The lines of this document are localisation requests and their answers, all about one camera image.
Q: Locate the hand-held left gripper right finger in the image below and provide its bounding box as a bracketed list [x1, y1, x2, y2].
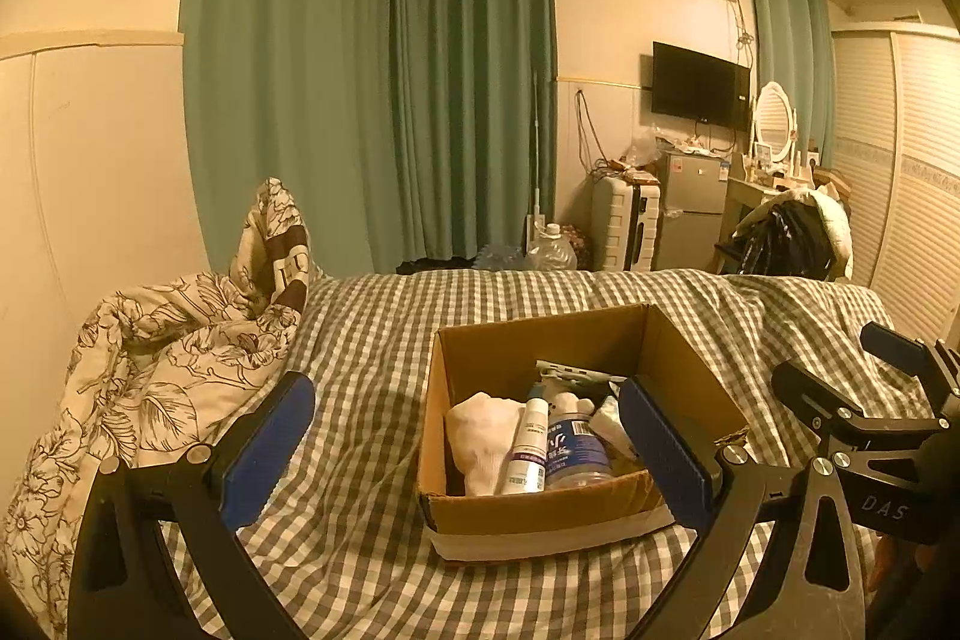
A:
[618, 374, 890, 640]

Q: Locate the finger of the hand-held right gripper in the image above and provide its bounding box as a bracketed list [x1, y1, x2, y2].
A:
[861, 322, 960, 386]
[772, 361, 868, 435]

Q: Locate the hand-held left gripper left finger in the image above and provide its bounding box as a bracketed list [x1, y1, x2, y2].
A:
[66, 372, 316, 640]

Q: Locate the blue label tissue packet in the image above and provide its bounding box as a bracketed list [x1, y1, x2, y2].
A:
[589, 396, 640, 462]

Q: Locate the clear water bottle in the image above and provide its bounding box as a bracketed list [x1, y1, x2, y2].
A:
[544, 394, 617, 490]

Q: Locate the grey usb hub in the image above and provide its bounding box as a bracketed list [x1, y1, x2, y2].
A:
[535, 361, 628, 387]

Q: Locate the white tube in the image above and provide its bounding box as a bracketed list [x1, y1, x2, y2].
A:
[500, 396, 553, 497]

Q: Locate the brown cardboard box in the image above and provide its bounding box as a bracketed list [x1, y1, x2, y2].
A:
[416, 302, 752, 564]

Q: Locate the white glove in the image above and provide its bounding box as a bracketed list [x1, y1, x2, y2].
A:
[445, 391, 527, 498]

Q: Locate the person's right hand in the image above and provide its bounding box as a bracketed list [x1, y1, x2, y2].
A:
[868, 535, 925, 594]

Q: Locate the white coat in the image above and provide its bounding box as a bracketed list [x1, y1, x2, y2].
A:
[793, 190, 855, 280]

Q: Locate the floral quilt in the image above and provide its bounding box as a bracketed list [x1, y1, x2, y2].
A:
[0, 176, 316, 635]

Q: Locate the grey checked bed sheet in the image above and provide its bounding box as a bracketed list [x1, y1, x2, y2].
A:
[0, 268, 932, 640]

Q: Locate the black jacket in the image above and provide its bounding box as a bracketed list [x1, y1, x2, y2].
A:
[730, 201, 834, 278]

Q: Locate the white louvered wardrobe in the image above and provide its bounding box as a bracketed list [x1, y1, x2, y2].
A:
[829, 21, 960, 342]

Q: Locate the silver small fridge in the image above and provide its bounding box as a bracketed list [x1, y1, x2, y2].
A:
[652, 149, 731, 272]

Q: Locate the clear water jug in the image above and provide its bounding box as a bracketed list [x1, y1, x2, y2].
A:
[525, 222, 579, 272]

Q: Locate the white suitcase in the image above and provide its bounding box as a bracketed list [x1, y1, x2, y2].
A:
[589, 175, 662, 272]

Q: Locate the white oval mirror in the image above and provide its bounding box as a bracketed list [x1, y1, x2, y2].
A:
[749, 82, 800, 163]

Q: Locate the narrow green curtain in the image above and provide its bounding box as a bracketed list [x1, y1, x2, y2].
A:
[746, 0, 836, 169]

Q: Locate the white mop pole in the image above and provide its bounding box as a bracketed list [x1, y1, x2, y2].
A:
[528, 71, 545, 236]

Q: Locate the wide green curtain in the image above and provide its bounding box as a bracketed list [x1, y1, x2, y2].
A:
[180, 0, 395, 278]

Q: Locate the corner green curtain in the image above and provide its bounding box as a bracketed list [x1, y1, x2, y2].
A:
[385, 0, 558, 266]

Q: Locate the black wall television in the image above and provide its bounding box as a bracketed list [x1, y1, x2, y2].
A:
[650, 41, 752, 128]

